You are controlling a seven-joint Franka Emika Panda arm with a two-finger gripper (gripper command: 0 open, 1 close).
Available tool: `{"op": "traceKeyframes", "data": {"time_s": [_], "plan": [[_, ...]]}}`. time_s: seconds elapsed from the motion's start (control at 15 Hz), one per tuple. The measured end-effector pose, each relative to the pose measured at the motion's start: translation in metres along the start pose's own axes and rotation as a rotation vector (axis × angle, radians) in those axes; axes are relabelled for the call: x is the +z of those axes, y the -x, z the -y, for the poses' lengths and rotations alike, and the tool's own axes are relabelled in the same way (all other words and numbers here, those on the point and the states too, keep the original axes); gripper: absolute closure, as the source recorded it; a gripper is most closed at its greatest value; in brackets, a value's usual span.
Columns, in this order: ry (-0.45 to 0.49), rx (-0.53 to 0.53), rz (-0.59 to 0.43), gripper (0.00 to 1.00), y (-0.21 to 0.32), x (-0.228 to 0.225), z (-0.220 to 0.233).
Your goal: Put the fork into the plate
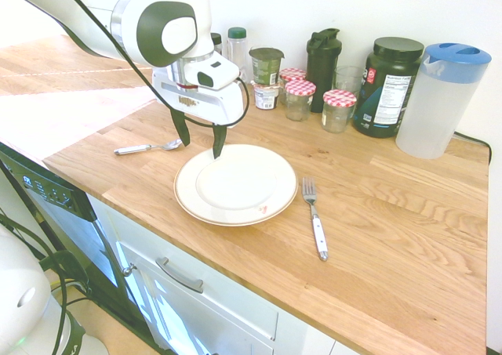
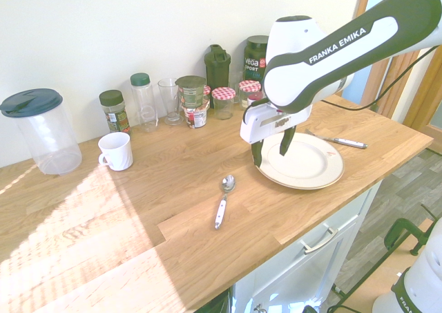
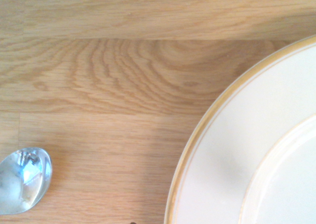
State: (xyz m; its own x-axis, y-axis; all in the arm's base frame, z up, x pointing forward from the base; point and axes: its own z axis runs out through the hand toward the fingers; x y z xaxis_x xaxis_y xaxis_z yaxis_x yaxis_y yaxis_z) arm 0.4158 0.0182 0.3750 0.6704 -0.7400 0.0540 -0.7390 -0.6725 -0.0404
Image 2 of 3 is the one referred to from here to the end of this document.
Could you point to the clear bottle green cap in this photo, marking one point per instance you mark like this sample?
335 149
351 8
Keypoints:
145 102

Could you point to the labelled jar red checkered lid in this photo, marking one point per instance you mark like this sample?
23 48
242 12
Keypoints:
247 90

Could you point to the white kitchen cabinet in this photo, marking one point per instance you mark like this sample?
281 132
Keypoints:
310 268

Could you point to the tall clear drinking glass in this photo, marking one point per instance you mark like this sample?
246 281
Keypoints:
171 99

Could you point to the red and white yogurt cup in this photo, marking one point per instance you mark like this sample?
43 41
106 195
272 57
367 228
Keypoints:
197 116

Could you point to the spice jar dark green lid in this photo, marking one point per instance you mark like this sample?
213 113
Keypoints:
115 114

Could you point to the glass jar red checkered lid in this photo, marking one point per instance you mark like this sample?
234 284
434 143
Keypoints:
223 104
207 93

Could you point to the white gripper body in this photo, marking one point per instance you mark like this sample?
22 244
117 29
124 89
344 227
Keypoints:
262 123

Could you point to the white plate with gold rim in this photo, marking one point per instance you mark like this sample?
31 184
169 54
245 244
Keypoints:
307 164

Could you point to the large clear container green lid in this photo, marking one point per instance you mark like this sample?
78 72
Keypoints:
48 137

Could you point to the white ceramic mug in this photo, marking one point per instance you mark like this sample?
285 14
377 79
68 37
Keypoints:
119 152

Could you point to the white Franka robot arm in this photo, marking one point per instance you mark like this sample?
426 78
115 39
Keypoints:
293 78

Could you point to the metal cabinet knob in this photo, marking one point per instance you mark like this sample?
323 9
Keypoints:
258 308

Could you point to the dark green shaker bottle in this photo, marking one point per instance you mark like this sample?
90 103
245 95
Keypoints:
217 67

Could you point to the green clamp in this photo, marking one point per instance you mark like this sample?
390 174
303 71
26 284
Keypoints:
397 231

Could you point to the green Vega protein tub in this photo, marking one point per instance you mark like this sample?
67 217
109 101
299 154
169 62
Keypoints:
253 61

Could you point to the small clear glass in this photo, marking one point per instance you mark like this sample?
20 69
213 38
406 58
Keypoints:
236 85

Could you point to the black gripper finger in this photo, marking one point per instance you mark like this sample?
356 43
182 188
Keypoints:
257 155
286 142

